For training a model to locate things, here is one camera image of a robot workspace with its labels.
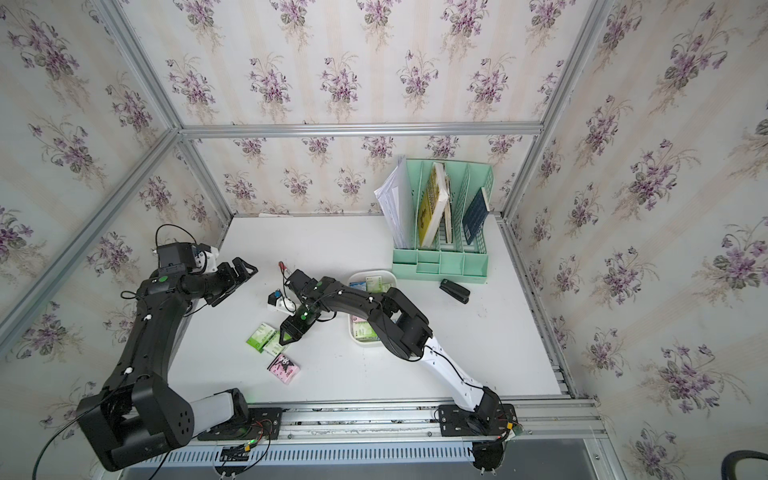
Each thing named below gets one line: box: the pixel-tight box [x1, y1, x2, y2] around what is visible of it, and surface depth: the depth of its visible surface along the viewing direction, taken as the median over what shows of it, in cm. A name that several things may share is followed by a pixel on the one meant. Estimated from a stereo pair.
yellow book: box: [418, 162, 449, 249], surface depth 99 cm
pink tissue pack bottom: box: [266, 353, 301, 385], surface depth 82 cm
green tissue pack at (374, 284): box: [366, 276, 391, 293], surface depth 95 cm
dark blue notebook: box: [462, 186, 491, 245], surface depth 109 cm
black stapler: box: [439, 278, 471, 304], surface depth 98 cm
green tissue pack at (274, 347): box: [264, 331, 285, 357], surface depth 85 cm
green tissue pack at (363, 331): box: [352, 321, 381, 342], surface depth 88 cm
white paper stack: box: [374, 156, 410, 250], surface depth 92 cm
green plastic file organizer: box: [392, 158, 495, 283], surface depth 103 cm
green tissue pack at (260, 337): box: [246, 322, 276, 354], surface depth 87 cm
